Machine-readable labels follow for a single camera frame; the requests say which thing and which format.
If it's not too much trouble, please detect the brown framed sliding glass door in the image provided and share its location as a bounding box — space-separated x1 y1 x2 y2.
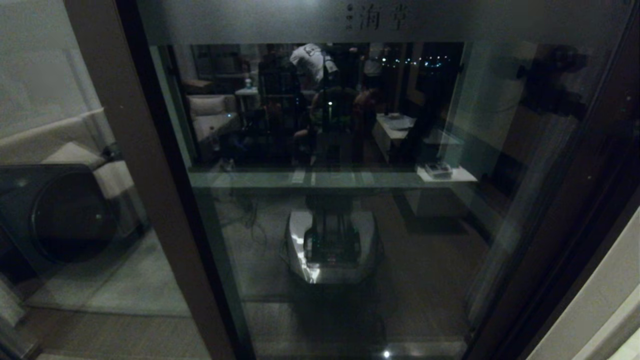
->
140 0 640 360

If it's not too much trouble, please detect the brown framed fixed glass door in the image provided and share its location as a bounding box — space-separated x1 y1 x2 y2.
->
0 0 241 360

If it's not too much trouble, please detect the grey floor rug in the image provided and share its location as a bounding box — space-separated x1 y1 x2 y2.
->
25 227 193 319

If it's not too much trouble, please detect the grey and beige sofa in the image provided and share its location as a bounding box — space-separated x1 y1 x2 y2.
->
0 109 151 246

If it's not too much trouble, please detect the dark brown door jamb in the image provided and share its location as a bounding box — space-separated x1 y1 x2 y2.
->
505 170 640 360

